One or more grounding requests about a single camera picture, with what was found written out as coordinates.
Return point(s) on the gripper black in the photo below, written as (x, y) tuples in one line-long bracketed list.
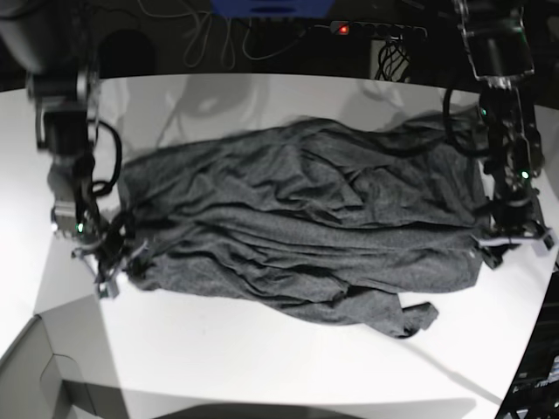
[(107, 249), (514, 224)]

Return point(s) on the dark grey t-shirt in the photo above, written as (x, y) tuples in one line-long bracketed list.
[(317, 220)]

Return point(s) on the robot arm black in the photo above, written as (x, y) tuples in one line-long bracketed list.
[(52, 41), (496, 45)]

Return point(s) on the black power strip red light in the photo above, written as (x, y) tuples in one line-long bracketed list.
[(377, 31)]

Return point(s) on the blue box at top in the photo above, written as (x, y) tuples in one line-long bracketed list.
[(272, 8)]

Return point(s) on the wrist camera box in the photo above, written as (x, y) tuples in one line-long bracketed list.
[(545, 243), (108, 290)]

